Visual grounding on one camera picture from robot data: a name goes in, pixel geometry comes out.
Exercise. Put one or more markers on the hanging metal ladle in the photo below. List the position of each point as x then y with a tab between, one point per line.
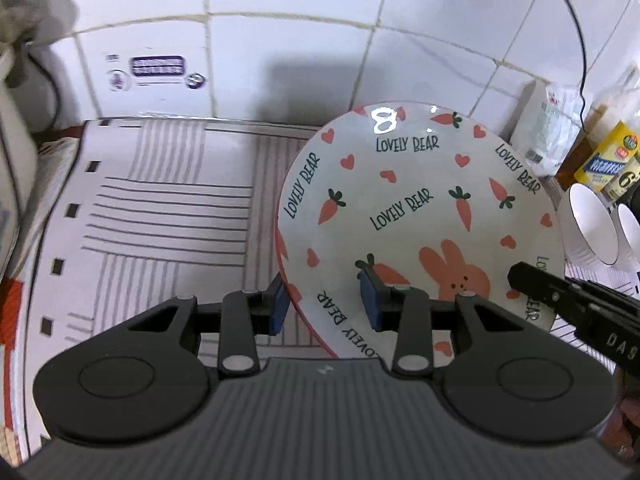
26	21

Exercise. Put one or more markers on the yellow label cooking wine bottle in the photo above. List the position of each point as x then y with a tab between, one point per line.
610	138

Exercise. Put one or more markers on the white salt bag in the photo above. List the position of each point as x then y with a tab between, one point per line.
549	126

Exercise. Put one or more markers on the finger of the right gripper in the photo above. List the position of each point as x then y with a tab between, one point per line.
568	297

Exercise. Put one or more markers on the red striped cloth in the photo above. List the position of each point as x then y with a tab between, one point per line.
11	299

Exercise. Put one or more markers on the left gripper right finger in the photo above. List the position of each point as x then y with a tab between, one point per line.
405	311

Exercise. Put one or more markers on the blue wall sticker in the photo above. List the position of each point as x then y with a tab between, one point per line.
123	74

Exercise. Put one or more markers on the large white ribbed bowl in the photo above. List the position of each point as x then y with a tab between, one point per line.
588	232

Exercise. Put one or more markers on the striped patterned table mat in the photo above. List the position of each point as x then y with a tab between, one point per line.
139	211

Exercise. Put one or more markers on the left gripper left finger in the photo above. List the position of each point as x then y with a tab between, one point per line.
245	315

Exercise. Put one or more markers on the white vinegar bottle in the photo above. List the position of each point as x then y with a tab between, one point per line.
623	181

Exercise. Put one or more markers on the white rice cooker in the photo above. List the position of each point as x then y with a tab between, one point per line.
18	164

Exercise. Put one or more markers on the pink bunny carrot plate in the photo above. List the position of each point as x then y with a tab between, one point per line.
424	196

